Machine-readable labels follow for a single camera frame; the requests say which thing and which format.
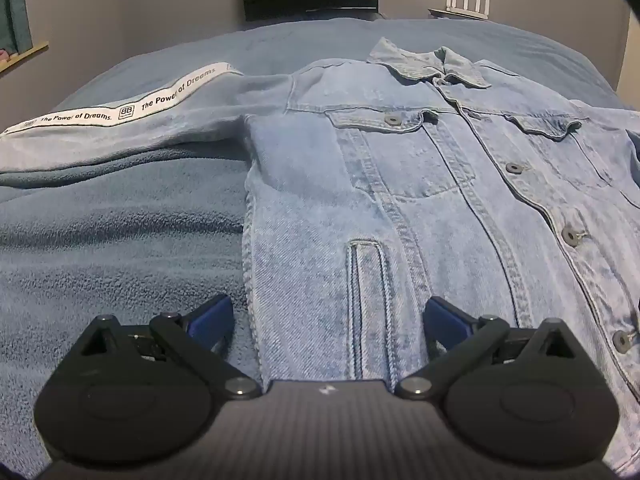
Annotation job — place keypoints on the blue fleece blanket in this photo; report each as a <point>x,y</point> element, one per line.
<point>115,240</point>

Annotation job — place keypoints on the small wall shelf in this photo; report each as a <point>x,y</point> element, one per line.
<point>437,12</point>

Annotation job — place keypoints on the teal curtain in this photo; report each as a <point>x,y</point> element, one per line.
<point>14,10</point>

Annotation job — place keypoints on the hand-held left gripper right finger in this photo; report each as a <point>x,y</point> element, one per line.
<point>442,317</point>

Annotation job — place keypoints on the light blue denim jacket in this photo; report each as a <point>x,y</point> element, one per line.
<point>410,210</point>

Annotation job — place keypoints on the white router with antennas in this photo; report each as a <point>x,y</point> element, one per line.
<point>467,7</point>

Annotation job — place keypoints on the wooden window sill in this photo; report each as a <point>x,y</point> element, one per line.
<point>27,54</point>

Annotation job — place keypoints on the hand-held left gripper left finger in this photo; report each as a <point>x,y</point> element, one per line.
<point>216,316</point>

